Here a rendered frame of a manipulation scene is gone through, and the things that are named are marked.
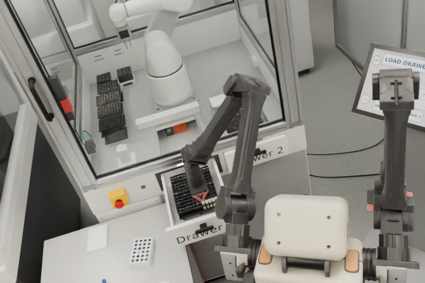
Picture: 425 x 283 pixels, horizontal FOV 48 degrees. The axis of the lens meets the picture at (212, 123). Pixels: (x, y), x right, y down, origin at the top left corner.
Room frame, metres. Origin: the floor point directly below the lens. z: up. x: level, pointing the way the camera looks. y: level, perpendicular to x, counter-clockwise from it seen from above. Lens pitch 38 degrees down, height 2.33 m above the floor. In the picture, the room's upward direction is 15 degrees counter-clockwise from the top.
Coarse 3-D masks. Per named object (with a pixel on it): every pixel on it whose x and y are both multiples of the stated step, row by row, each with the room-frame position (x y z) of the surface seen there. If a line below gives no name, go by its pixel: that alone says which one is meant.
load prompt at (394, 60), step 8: (384, 56) 1.65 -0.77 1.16; (392, 56) 1.62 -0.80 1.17; (400, 56) 1.60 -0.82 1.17; (384, 64) 1.63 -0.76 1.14; (392, 64) 1.60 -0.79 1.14; (400, 64) 1.58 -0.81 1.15; (408, 64) 1.56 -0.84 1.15; (416, 64) 1.54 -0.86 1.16; (424, 64) 1.52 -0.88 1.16; (424, 72) 1.50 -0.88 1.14
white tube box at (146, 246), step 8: (136, 240) 1.35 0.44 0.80; (144, 240) 1.34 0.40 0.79; (152, 240) 1.32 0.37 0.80; (136, 248) 1.31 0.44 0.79; (144, 248) 1.30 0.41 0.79; (152, 248) 1.29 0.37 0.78; (136, 256) 1.26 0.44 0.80; (144, 256) 1.25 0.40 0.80; (152, 256) 1.26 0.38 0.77; (136, 264) 1.23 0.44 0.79; (144, 264) 1.22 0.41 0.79
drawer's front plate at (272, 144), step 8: (280, 136) 1.59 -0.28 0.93; (256, 144) 1.59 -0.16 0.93; (264, 144) 1.58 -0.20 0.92; (272, 144) 1.58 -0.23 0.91; (280, 144) 1.59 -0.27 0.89; (232, 152) 1.57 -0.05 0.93; (272, 152) 1.58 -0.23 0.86; (288, 152) 1.59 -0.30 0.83; (232, 160) 1.57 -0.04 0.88; (256, 160) 1.58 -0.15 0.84; (264, 160) 1.58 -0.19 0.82
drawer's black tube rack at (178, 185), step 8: (200, 168) 1.56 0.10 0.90; (208, 168) 1.55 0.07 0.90; (176, 176) 1.55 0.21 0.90; (184, 176) 1.54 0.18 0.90; (208, 176) 1.50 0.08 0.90; (176, 184) 1.50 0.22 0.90; (184, 184) 1.49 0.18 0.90; (208, 184) 1.45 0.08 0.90; (176, 192) 1.45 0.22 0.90; (184, 192) 1.44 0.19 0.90; (208, 192) 1.43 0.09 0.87; (176, 200) 1.41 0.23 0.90; (184, 200) 1.42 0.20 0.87; (192, 200) 1.38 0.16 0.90; (176, 208) 1.36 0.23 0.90; (200, 208) 1.35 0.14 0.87; (208, 208) 1.34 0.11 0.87; (184, 216) 1.34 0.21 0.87
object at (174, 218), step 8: (216, 168) 1.54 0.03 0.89; (168, 176) 1.59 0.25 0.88; (216, 176) 1.55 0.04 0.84; (168, 184) 1.58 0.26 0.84; (216, 184) 1.50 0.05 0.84; (168, 192) 1.53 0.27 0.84; (216, 192) 1.46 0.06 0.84; (168, 200) 1.43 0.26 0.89; (168, 208) 1.38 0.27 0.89; (176, 216) 1.38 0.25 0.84; (192, 216) 1.36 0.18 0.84; (176, 224) 1.34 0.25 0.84
